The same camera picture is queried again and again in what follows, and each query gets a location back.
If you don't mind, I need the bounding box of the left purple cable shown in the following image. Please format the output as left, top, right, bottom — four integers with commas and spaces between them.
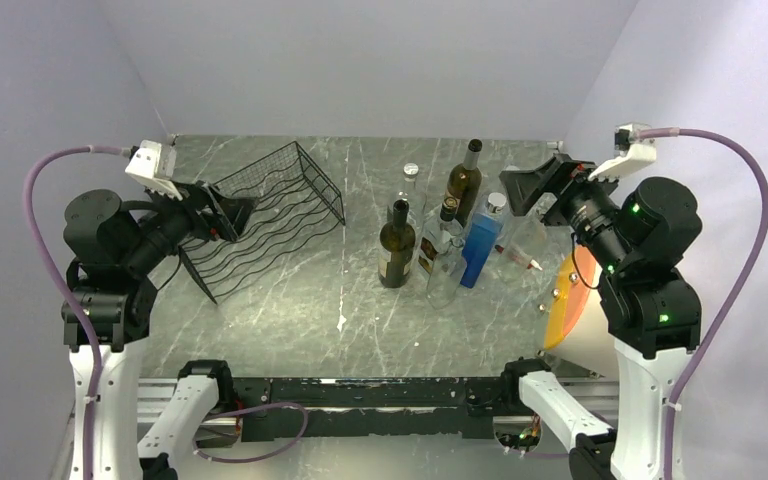
22, 144, 135, 480

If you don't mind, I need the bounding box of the square black-capped liquor bottle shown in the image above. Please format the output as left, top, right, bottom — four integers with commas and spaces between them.
417, 196, 463, 278

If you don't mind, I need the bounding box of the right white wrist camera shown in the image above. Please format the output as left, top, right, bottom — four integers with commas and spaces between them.
588, 123, 657, 182

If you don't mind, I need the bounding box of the clear round silver-capped bottle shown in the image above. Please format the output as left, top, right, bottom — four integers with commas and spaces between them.
388, 163, 426, 233

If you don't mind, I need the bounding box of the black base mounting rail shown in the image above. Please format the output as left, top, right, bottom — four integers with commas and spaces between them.
234, 377, 532, 442

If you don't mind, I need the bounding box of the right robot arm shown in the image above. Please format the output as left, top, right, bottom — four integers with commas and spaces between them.
499, 154, 702, 479

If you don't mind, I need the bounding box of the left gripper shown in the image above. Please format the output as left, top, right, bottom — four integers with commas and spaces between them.
124, 171, 259, 270

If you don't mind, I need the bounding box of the blue liquid glass bottle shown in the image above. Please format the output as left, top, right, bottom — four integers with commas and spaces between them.
460, 191, 508, 289

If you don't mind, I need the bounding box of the cream drum orange lid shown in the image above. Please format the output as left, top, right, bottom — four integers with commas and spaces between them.
542, 246, 619, 380

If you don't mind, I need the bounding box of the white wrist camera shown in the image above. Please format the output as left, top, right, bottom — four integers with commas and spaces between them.
588, 123, 657, 182
125, 140, 183, 200

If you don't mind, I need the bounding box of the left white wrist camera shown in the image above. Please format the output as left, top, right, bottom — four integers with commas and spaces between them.
125, 140, 183, 200

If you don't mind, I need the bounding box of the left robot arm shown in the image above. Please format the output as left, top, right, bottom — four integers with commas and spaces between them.
61, 182, 257, 479

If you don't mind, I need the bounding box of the tall dark wine bottle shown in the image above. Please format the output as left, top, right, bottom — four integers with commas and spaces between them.
444, 139, 483, 227

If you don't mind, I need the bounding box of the clear bottle red label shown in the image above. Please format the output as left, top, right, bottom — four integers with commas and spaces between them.
494, 208, 548, 283

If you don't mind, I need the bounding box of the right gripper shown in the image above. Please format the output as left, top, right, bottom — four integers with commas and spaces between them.
498, 150, 633, 271

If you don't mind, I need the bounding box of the black wire wine rack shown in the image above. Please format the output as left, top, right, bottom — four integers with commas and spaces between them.
186, 141, 346, 303

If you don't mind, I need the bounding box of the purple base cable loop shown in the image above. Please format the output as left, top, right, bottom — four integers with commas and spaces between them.
190, 401, 310, 465

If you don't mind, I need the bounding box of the clear wine bottle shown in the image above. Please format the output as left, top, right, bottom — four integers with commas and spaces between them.
426, 237, 466, 309

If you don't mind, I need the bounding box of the dark green labelled wine bottle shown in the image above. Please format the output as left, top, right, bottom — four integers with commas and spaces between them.
378, 199, 416, 289

